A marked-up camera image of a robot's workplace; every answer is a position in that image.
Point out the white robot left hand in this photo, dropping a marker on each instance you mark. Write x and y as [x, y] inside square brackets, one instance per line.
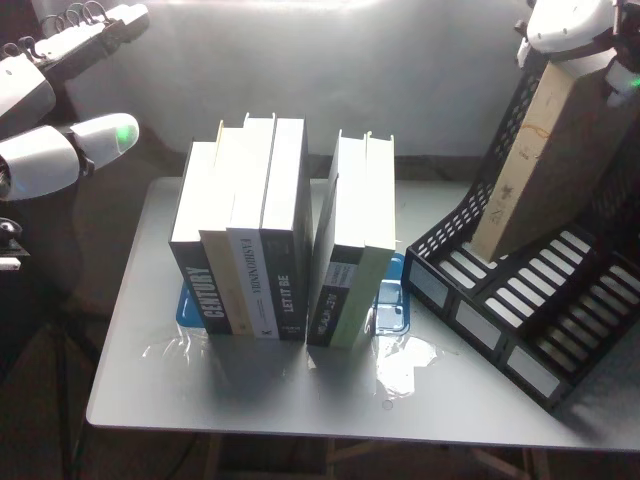
[30, 95]

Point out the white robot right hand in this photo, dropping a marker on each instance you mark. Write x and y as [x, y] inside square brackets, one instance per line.
[565, 22]

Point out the cream tan book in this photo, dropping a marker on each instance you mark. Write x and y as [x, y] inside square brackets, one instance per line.
[525, 175]

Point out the black Century book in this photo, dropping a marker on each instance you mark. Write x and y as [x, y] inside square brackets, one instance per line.
[205, 290]

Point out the pale yellow spine book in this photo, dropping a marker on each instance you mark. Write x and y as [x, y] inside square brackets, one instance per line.
[222, 280]

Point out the white Fashionopolis book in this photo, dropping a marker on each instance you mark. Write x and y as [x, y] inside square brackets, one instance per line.
[250, 280]

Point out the black Let It Be book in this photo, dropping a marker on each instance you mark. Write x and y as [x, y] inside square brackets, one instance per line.
[287, 295]

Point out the white backdrop cloth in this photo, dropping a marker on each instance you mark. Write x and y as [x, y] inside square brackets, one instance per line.
[350, 60]

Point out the black tripod stand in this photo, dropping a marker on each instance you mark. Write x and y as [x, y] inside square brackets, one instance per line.
[62, 375]

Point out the blue plastic book stand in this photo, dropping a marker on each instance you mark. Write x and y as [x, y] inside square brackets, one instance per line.
[395, 280]

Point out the black three-slot file rack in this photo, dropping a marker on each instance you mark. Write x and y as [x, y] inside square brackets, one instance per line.
[477, 325]

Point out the pale green book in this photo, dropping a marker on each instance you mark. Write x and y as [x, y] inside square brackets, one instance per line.
[365, 290]

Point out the black book grey label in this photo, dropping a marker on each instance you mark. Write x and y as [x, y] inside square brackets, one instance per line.
[335, 300]

